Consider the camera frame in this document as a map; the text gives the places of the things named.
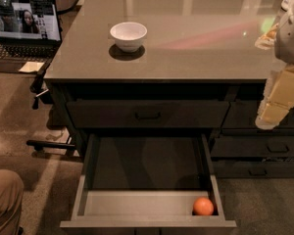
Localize dark middle right drawer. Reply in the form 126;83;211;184
211;136;294;158

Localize black chair base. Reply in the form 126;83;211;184
26;65;75;154

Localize white ceramic bowl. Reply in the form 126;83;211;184
110;22;147;53

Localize dark top left drawer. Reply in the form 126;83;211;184
67;100;229;128

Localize open black laptop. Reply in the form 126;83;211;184
0;0;63;61

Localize dark top right drawer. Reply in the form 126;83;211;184
222;101;294;129

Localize dark drawer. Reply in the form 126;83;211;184
222;101;294;129
213;161;294;178
211;136;294;158
67;100;229;128

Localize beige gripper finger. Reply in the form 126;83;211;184
255;65;294;130
255;23;279;50

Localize dark bottom right drawer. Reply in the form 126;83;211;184
213;161;294;178

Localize grey counter cabinet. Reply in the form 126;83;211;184
43;0;294;235

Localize orange fruit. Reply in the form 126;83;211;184
193;197;214;215

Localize white paper note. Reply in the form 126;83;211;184
19;62;43;73

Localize open grey middle drawer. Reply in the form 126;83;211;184
60;135;236;235

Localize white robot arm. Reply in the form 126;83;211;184
255;0;294;130

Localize person leg tan trousers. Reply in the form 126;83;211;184
0;169;24;235

